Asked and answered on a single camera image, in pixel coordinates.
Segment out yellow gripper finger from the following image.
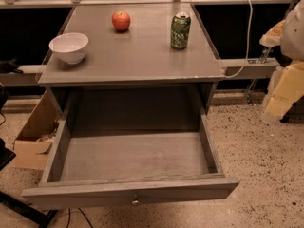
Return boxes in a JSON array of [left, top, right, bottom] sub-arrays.
[[259, 20, 285, 48], [261, 61, 304, 124]]

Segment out green soda can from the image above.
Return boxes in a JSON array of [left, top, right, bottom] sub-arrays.
[[171, 12, 191, 49]]

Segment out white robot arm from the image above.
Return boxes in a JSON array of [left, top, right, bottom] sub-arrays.
[[259, 0, 304, 123]]

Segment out silver drawer knob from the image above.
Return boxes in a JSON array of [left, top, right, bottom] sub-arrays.
[[131, 197, 141, 206]]

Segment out open grey top drawer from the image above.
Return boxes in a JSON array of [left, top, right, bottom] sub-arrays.
[[22, 110, 239, 209]]

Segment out grey wooden cabinet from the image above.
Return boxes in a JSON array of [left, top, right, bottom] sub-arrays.
[[39, 4, 222, 136]]

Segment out red apple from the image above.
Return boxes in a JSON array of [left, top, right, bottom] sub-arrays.
[[112, 11, 131, 31]]

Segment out white ceramic bowl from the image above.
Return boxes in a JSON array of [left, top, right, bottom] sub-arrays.
[[48, 32, 89, 65]]

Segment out brown cardboard box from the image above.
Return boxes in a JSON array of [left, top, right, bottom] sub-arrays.
[[12, 92, 59, 170]]

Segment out black floor stand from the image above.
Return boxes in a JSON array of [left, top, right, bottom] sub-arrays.
[[0, 138, 57, 228]]

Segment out white cable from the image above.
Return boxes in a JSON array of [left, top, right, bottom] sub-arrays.
[[223, 0, 254, 80]]

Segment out black floor cables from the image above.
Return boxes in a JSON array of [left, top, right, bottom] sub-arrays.
[[66, 208, 95, 228]]

